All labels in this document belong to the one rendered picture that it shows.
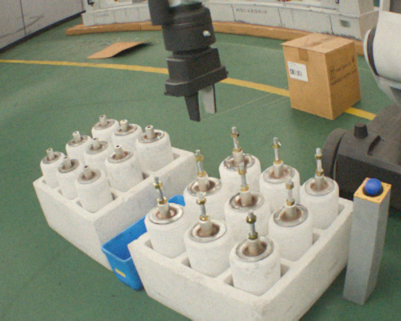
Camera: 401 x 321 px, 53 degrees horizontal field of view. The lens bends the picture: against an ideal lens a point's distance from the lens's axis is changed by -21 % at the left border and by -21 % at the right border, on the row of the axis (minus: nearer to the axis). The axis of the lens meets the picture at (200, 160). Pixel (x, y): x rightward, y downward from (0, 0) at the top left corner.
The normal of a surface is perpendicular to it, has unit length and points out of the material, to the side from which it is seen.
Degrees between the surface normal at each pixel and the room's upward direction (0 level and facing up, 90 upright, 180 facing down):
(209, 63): 90
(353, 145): 45
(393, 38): 40
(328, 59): 90
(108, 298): 0
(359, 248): 90
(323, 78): 90
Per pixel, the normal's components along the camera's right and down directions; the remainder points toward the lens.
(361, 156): -0.62, -0.29
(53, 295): -0.17, -0.87
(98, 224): 0.73, 0.21
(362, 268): -0.68, 0.44
